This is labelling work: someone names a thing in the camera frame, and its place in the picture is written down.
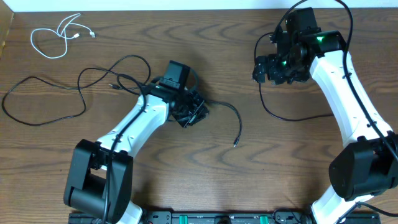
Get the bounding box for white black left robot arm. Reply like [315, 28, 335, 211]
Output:
[63, 61, 208, 223]

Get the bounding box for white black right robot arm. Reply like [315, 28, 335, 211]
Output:
[252, 6, 397, 223]

